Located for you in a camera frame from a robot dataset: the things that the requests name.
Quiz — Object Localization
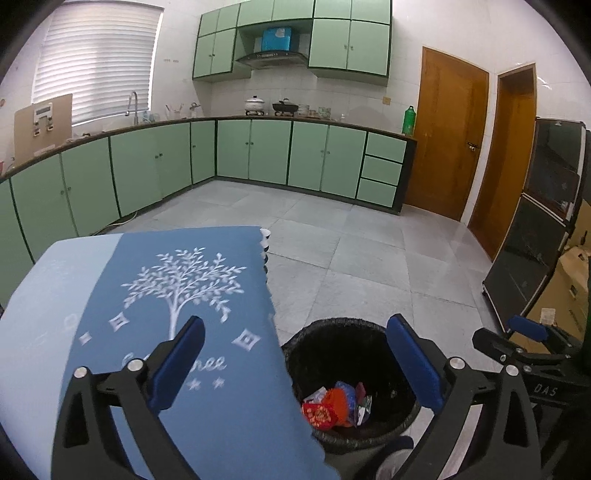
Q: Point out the white window blind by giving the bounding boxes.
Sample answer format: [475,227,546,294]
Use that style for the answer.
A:
[31,0,164,127]

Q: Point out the blue box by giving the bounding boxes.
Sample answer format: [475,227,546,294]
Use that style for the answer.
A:
[261,27,294,52]

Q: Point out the black lined trash bin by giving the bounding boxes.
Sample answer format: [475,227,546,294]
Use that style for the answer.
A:
[281,318,432,455]

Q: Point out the brown cardboard box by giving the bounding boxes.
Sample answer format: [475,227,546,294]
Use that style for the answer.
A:
[526,244,591,352]
[566,198,591,252]

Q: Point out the black range hood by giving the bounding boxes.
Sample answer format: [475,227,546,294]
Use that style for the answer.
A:
[235,51,309,71]

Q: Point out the orange foam net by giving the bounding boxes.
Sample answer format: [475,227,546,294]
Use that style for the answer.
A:
[325,388,354,425]

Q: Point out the printed flat cardboard box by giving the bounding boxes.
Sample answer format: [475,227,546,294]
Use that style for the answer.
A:
[13,93,74,162]

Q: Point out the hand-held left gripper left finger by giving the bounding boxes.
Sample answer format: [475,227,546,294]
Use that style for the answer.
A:
[52,316,206,480]

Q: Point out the red packet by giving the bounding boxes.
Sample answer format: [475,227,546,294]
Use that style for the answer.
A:
[302,401,337,431]

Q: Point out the green base cabinets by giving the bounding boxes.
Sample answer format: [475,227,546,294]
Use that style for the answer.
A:
[0,117,419,278]

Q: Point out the closed wooden door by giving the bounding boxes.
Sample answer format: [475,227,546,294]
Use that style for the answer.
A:
[405,46,490,222]

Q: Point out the wooden door with frame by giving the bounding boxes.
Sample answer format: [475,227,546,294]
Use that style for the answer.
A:
[467,62,539,261]

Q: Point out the green wall cabinets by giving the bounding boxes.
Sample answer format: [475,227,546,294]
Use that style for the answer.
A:
[191,0,393,87]

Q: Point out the black glass cabinet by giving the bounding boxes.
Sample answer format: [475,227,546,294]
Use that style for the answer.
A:
[482,117,591,330]

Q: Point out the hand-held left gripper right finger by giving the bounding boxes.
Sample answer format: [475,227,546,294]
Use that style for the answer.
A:
[386,314,542,480]

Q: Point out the white power cable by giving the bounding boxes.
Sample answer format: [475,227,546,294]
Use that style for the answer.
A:
[92,210,139,235]

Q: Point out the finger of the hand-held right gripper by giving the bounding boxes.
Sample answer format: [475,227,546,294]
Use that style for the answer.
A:
[472,329,527,370]
[507,315,578,354]

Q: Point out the silver snack wrapper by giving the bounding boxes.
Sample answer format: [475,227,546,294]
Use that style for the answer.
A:
[353,394,374,425]

